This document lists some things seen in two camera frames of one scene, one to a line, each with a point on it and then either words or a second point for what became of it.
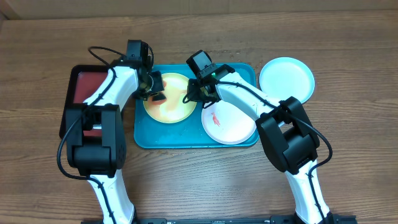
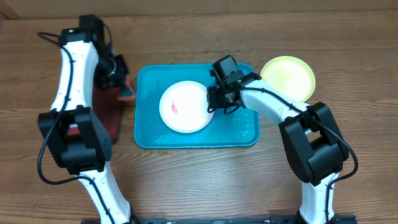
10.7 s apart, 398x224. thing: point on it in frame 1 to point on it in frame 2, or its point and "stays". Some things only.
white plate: x=226 y=124 to x=183 y=107
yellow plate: x=174 y=110 to x=290 y=76
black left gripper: x=156 y=87 to x=117 y=80
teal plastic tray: x=188 y=134 stays
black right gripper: x=192 y=87 to x=211 y=96
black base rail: x=229 y=219 stays
